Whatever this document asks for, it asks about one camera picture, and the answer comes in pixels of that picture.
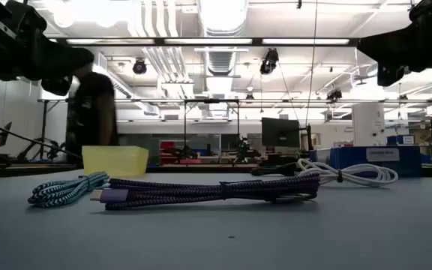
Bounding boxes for person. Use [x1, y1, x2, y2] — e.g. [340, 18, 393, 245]
[64, 63, 120, 166]

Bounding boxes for blue plastic bin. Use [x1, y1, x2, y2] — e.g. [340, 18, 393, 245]
[308, 145, 423, 179]

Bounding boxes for white pillar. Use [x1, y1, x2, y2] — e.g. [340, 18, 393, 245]
[352, 103, 386, 147]

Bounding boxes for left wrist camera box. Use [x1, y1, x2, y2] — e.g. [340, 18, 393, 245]
[41, 76, 73, 97]

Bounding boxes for black hanging ceiling camera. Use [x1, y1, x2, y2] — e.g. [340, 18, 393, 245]
[259, 47, 280, 76]
[132, 58, 149, 75]
[326, 88, 344, 101]

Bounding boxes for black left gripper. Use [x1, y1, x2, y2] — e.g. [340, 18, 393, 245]
[0, 22, 95, 82]

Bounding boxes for yellow translucent plastic bin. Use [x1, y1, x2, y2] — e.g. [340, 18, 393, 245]
[81, 145, 150, 178]

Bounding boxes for purple braided USB-C cable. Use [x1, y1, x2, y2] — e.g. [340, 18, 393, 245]
[89, 172, 321, 211]

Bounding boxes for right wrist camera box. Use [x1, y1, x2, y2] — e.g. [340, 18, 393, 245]
[376, 64, 408, 87]

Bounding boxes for small blue labelled box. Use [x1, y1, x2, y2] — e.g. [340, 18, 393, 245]
[386, 134, 416, 146]

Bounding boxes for overhead light bar frame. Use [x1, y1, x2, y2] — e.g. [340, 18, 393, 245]
[49, 36, 360, 47]

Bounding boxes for thin hanging cable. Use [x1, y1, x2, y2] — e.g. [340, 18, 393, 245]
[304, 0, 320, 127]

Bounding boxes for teal braided USB-C cable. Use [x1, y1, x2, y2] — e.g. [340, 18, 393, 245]
[27, 171, 111, 209]

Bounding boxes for white USB-C cable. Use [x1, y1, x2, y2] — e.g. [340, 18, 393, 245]
[296, 157, 400, 188]

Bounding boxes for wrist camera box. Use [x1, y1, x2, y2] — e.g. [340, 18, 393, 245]
[376, 64, 408, 87]
[41, 76, 73, 97]

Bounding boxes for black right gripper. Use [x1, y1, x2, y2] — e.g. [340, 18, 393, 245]
[356, 16, 432, 72]

